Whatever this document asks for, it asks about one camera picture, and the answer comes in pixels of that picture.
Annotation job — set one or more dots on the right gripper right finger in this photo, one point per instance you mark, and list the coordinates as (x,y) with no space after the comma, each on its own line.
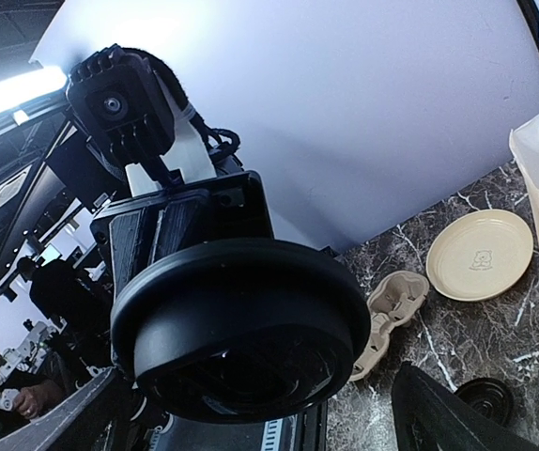
(428,416)

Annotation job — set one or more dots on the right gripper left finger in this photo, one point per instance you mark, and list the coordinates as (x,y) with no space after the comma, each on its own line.
(87,420)

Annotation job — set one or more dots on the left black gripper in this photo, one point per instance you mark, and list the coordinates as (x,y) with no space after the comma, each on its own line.
(187,184)

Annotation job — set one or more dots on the stack of black cup lids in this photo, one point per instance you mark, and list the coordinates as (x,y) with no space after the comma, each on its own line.
(490,397)

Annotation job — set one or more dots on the brown cardboard cup carrier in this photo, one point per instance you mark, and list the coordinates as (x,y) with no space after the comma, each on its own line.
(391,305)

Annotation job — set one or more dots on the beige round plate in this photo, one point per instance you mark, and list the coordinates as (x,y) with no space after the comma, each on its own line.
(480,255)

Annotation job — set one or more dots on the white slotted cable duct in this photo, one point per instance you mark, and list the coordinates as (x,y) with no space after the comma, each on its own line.
(272,434)

